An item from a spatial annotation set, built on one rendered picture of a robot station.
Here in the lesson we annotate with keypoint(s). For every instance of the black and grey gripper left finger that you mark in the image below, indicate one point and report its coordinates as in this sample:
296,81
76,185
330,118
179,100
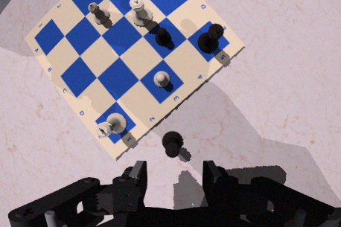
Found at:
59,209

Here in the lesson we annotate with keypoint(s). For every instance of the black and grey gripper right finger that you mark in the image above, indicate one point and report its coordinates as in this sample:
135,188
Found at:
227,200

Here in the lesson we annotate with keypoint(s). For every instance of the blue and cream chessboard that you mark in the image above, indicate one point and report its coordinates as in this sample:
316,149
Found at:
110,68

